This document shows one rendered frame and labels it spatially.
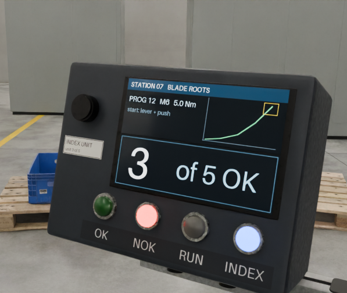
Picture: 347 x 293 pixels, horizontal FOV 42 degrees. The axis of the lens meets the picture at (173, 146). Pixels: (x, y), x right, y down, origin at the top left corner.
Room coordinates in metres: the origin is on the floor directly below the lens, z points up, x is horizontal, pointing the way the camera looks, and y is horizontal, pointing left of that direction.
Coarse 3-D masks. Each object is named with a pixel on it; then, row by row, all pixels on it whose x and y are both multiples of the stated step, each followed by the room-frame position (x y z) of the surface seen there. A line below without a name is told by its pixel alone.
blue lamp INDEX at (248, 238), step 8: (248, 224) 0.36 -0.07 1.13; (240, 232) 0.36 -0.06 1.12; (248, 232) 0.36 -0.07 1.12; (256, 232) 0.36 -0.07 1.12; (240, 240) 0.36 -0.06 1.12; (248, 240) 0.35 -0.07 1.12; (256, 240) 0.35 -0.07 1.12; (240, 248) 0.36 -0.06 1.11; (248, 248) 0.35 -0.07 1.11; (256, 248) 0.36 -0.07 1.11
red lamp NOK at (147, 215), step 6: (144, 204) 0.41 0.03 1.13; (150, 204) 0.41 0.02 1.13; (138, 210) 0.41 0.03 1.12; (144, 210) 0.40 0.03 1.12; (150, 210) 0.40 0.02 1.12; (156, 210) 0.40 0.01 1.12; (138, 216) 0.40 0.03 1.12; (144, 216) 0.40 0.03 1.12; (150, 216) 0.40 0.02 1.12; (156, 216) 0.40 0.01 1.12; (138, 222) 0.40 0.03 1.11; (144, 222) 0.40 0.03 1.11; (150, 222) 0.40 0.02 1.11; (156, 222) 0.40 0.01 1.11; (144, 228) 0.40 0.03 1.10; (150, 228) 0.40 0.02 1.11
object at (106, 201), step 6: (96, 198) 0.44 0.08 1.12; (102, 198) 0.43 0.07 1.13; (108, 198) 0.43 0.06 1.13; (114, 198) 0.43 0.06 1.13; (96, 204) 0.43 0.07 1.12; (102, 204) 0.42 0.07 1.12; (108, 204) 0.42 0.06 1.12; (114, 204) 0.42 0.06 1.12; (96, 210) 0.43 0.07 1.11; (102, 210) 0.42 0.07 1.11; (108, 210) 0.42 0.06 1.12; (114, 210) 0.42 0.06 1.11; (102, 216) 0.43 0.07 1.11; (108, 216) 0.42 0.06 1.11
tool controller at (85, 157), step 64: (64, 128) 0.48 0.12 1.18; (128, 128) 0.44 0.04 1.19; (192, 128) 0.41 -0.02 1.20; (256, 128) 0.39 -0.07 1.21; (320, 128) 0.42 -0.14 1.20; (64, 192) 0.46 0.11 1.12; (128, 192) 0.42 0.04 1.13; (192, 192) 0.40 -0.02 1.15; (256, 192) 0.37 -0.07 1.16; (128, 256) 0.41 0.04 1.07; (192, 256) 0.38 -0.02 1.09; (256, 256) 0.36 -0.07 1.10
